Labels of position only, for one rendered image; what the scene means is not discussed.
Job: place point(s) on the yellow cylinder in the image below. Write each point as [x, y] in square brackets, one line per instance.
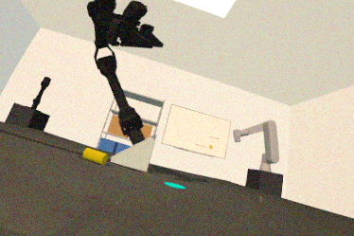
[95, 156]

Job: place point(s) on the cyan circle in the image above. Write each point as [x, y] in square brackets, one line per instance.
[174, 185]

